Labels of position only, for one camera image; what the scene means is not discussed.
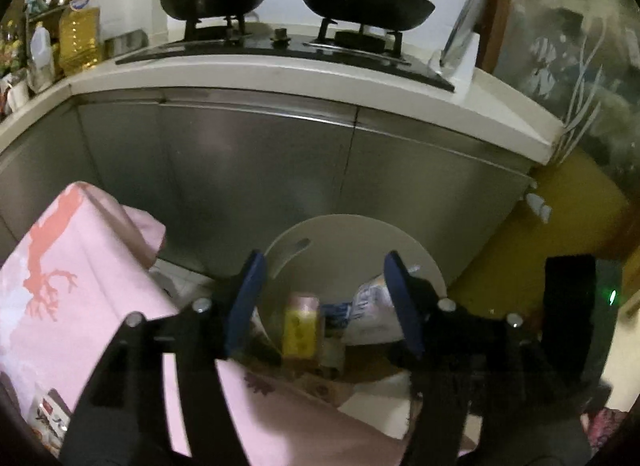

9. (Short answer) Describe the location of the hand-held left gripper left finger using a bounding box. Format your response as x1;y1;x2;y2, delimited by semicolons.
60;248;268;466

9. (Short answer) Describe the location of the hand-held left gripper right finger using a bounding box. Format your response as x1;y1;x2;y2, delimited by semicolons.
382;251;593;466

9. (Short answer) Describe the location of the yellow drink carton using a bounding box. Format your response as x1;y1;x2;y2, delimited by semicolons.
282;294;321;362

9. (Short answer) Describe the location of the beige round bin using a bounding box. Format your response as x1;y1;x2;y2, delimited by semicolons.
250;213;448;397

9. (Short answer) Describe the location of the white snack packet red label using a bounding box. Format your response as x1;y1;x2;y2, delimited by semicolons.
27;388;73;452

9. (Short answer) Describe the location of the blue white plastic packet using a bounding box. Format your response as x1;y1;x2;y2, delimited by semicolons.
345;273;416;347

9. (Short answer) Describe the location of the steel kitchen cabinet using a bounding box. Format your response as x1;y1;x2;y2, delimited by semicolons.
0;88;533;287

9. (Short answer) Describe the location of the pink printed cloth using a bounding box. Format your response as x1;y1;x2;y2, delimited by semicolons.
0;181;476;466

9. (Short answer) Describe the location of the black gas stove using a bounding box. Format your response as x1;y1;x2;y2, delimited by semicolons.
115;16;457;93

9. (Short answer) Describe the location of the etched glass door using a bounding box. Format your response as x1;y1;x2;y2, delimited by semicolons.
475;0;640;181

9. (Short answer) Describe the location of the glass pot lid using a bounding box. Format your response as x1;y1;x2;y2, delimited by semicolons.
440;0;488;69

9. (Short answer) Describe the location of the steel container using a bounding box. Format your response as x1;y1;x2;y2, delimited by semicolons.
104;30;150;59

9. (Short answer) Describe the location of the cooking oil bottle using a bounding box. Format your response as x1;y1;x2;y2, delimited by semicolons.
59;0;106;77

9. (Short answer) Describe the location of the white plastic bottle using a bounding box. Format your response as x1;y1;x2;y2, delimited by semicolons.
27;23;56;91

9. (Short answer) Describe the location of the row of seasoning bottles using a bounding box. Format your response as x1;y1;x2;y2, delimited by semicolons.
0;18;31;117

